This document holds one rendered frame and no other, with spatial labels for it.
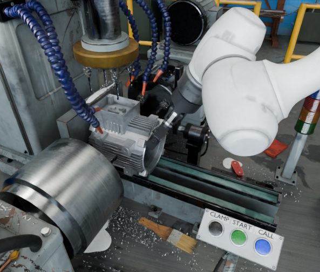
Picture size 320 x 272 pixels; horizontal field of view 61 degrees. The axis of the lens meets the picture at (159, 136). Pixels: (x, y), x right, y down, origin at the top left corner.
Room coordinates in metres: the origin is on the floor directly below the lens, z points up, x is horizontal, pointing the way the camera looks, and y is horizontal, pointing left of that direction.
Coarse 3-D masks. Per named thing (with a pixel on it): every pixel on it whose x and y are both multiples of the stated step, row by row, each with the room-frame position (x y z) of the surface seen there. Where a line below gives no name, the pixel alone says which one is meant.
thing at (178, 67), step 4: (176, 68) 0.79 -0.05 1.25; (180, 68) 0.79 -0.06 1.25; (176, 72) 0.79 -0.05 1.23; (180, 72) 0.79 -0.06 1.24; (176, 76) 0.79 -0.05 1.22; (180, 76) 0.79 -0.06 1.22; (176, 80) 0.79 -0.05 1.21; (176, 84) 0.79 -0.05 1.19; (180, 120) 0.81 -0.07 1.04; (176, 124) 0.79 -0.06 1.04; (180, 124) 0.81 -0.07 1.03; (176, 128) 0.79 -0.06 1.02; (176, 132) 0.79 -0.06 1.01
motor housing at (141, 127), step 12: (132, 120) 0.71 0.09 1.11; (144, 120) 0.72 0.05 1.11; (156, 120) 0.72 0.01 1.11; (108, 132) 0.70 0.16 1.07; (132, 132) 0.68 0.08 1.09; (144, 132) 0.66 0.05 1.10; (96, 144) 0.69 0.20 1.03; (108, 144) 0.67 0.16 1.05; (120, 144) 0.65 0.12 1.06; (108, 156) 0.66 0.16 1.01; (120, 156) 0.64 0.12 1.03; (132, 156) 0.63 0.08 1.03; (144, 156) 0.73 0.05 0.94; (156, 156) 0.73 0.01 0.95; (132, 168) 0.62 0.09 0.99; (144, 168) 0.63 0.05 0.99
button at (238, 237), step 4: (236, 232) 0.34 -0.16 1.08; (240, 232) 0.34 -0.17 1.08; (232, 236) 0.33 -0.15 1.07; (236, 236) 0.33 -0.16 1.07; (240, 236) 0.33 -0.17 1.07; (244, 236) 0.33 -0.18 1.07; (232, 240) 0.33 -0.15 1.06; (236, 240) 0.33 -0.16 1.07; (240, 240) 0.32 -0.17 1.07; (244, 240) 0.32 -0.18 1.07; (240, 244) 0.32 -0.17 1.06
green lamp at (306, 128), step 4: (300, 120) 0.77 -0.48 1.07; (296, 124) 0.78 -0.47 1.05; (300, 124) 0.76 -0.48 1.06; (304, 124) 0.75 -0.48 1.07; (308, 124) 0.75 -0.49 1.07; (312, 124) 0.75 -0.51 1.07; (316, 124) 0.76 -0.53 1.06; (296, 128) 0.77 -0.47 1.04; (300, 128) 0.76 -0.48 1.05; (304, 128) 0.75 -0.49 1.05; (308, 128) 0.75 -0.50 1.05; (312, 128) 0.75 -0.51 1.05; (304, 132) 0.75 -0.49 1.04; (308, 132) 0.75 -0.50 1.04
